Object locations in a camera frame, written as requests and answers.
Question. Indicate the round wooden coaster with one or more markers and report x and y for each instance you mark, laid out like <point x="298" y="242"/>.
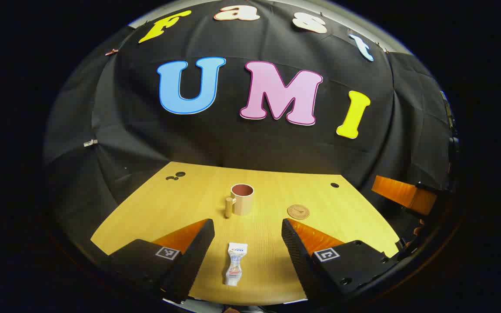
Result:
<point x="298" y="211"/>

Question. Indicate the small metal clip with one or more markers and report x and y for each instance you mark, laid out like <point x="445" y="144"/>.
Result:
<point x="90" y="143"/>

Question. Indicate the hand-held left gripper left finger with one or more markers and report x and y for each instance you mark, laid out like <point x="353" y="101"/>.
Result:
<point x="194" y="261"/>

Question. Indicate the white toothpaste tube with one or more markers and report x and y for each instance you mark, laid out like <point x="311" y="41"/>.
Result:
<point x="235" y="265"/>

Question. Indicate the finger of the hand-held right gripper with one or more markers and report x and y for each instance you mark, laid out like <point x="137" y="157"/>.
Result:
<point x="400" y="193"/>
<point x="411" y="241"/>

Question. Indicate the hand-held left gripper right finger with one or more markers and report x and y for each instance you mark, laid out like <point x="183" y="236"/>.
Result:
<point x="296" y="261"/>

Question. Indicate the wooden desktop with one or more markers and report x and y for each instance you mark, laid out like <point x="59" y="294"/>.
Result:
<point x="168" y="204"/>

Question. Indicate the black backdrop cloth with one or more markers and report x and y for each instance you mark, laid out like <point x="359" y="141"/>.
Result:
<point x="233" y="139"/>

